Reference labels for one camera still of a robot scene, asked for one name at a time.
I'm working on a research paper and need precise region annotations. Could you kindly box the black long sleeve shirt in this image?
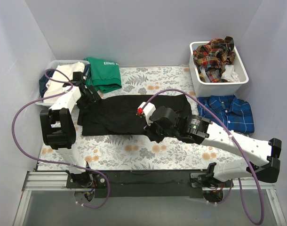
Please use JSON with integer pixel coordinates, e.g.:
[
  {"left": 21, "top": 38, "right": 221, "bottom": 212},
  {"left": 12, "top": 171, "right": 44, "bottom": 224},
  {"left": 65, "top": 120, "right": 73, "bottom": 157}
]
[{"left": 77, "top": 94, "right": 192, "bottom": 143}]

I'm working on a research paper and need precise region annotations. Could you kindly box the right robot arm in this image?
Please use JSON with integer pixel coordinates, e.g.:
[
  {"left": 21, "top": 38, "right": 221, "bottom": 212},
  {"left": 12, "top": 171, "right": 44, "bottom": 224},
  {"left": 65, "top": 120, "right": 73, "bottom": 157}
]
[{"left": 143, "top": 104, "right": 281, "bottom": 187}]

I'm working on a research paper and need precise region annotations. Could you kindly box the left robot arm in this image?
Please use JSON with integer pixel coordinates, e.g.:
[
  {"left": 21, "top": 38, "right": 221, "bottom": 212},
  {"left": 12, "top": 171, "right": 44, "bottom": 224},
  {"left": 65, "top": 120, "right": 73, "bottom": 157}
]
[{"left": 40, "top": 72, "right": 101, "bottom": 188}]

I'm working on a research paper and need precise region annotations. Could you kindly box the green t-shirt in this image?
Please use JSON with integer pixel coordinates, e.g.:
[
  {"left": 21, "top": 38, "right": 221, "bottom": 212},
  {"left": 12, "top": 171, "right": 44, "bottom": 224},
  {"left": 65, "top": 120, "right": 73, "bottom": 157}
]
[{"left": 84, "top": 57, "right": 122, "bottom": 93}]

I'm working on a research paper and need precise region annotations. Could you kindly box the white folded garment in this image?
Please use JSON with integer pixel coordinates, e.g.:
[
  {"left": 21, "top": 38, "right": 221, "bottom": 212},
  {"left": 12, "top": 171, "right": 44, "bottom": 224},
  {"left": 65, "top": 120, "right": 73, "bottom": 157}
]
[{"left": 43, "top": 62, "right": 85, "bottom": 97}]

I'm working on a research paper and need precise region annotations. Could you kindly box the navy blue garment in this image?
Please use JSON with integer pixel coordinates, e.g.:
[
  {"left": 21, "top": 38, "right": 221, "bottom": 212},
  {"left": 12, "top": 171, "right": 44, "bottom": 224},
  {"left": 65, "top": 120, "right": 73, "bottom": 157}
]
[{"left": 39, "top": 70, "right": 54, "bottom": 97}]

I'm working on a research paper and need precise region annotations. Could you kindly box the white plastic bin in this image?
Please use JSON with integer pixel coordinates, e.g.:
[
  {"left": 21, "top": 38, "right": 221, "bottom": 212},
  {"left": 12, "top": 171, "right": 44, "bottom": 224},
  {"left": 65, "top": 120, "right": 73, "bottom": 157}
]
[{"left": 189, "top": 37, "right": 249, "bottom": 97}]

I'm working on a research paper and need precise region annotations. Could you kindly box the floral table cloth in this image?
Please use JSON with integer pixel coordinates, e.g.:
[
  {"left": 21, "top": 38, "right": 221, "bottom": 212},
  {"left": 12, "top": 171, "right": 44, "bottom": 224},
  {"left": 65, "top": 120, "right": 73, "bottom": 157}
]
[{"left": 37, "top": 66, "right": 255, "bottom": 170}]

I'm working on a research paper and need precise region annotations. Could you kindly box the blue plaid folded shirt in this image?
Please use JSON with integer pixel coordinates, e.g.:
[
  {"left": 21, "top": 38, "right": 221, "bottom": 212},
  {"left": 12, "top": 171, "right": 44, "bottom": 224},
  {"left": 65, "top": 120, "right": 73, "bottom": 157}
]
[{"left": 197, "top": 95, "right": 255, "bottom": 134}]

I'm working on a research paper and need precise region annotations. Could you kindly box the white garment in bin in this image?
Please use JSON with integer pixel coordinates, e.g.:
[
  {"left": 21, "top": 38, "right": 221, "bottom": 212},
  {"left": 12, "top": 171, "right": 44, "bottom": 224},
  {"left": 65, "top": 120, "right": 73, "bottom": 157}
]
[{"left": 221, "top": 65, "right": 240, "bottom": 82}]

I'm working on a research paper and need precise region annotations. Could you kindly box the red plaid shirt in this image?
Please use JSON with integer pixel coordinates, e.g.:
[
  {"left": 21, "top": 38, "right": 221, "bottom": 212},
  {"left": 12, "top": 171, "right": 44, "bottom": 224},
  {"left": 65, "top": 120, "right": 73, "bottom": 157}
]
[{"left": 192, "top": 36, "right": 236, "bottom": 83}]

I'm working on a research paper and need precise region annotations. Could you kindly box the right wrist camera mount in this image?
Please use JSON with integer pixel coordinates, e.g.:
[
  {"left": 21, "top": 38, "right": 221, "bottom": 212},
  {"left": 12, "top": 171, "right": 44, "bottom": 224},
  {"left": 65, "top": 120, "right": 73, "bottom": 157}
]
[{"left": 137, "top": 102, "right": 156, "bottom": 126}]

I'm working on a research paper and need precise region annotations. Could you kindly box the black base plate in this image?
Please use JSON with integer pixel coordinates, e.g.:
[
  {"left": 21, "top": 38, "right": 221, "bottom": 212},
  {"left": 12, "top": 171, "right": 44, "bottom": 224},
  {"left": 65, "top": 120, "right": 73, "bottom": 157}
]
[{"left": 65, "top": 169, "right": 235, "bottom": 199}]

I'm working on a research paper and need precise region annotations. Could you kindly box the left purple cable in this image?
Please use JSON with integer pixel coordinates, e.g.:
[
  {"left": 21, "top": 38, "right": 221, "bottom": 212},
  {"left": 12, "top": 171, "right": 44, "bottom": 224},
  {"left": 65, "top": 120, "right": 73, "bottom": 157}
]
[{"left": 11, "top": 68, "right": 111, "bottom": 210}]

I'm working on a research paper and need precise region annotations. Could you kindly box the aluminium frame rail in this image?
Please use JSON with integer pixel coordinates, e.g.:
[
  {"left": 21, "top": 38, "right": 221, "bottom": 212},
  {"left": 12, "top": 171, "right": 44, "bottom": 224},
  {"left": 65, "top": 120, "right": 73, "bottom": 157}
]
[{"left": 12, "top": 169, "right": 287, "bottom": 226}]

